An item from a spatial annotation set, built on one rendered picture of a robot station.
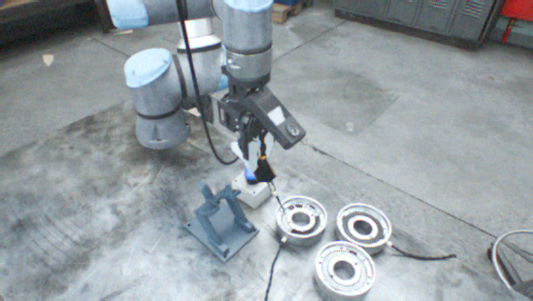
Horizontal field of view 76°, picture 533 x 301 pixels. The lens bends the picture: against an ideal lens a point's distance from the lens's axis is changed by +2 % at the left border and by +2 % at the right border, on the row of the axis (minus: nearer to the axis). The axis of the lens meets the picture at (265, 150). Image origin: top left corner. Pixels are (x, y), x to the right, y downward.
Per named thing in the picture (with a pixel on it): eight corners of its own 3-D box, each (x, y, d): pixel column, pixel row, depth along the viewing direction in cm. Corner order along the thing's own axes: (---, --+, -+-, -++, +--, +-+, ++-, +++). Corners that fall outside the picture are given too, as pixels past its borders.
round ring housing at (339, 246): (358, 318, 57) (362, 307, 55) (303, 285, 62) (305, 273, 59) (379, 270, 64) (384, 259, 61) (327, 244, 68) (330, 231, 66)
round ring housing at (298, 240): (294, 200, 77) (295, 189, 75) (334, 225, 72) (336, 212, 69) (265, 230, 71) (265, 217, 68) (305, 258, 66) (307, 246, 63)
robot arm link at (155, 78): (130, 97, 93) (116, 50, 84) (179, 87, 97) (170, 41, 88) (137, 120, 85) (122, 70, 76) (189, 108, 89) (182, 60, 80)
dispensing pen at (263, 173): (286, 218, 68) (251, 146, 64) (274, 216, 71) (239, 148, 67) (293, 211, 69) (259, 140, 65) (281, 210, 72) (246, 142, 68)
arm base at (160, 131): (126, 134, 96) (116, 105, 90) (168, 111, 105) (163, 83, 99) (158, 156, 89) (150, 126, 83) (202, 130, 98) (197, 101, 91)
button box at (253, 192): (274, 191, 79) (274, 176, 76) (254, 210, 75) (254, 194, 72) (248, 175, 83) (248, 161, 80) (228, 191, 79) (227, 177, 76)
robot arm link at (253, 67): (282, 44, 53) (246, 62, 48) (281, 70, 56) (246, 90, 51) (248, 31, 57) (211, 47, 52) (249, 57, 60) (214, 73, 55)
